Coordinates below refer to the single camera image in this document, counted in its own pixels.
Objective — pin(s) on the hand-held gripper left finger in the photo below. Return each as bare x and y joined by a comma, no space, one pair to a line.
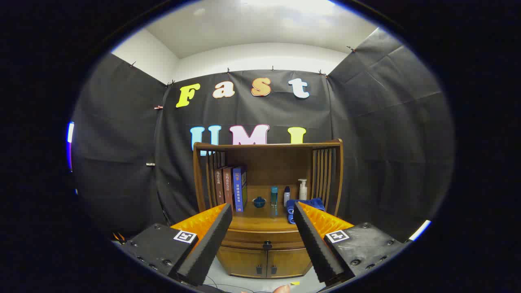
211,240

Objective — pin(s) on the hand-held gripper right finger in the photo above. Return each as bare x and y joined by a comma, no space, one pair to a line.
313,240

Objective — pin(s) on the wooden drawer with black knob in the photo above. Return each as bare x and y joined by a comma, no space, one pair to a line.
248,238

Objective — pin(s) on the wooden cabinet door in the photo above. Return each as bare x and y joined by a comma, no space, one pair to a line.
287,262
240,260

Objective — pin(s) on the wooden countertop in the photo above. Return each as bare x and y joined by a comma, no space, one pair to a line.
264,219

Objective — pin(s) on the wooden cabinet with slatted hutch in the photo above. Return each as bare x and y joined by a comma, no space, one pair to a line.
270,162

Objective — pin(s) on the folded blue towel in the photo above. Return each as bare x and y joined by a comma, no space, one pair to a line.
311,202

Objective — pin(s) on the white pump bottle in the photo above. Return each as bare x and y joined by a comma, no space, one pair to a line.
303,191

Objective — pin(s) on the white bottle with blue cap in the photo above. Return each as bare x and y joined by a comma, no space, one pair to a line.
287,197

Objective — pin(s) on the dark brown book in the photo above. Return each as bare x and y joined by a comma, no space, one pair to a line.
219,187

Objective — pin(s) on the reddish brown book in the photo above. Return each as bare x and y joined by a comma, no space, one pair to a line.
228,187

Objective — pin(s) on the blue book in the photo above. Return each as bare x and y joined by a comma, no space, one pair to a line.
239,189

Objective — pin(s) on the tall clear blue bottle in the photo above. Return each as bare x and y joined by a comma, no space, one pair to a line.
274,196

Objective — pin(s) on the blue lidded tea cup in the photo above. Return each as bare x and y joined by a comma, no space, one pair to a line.
259,202

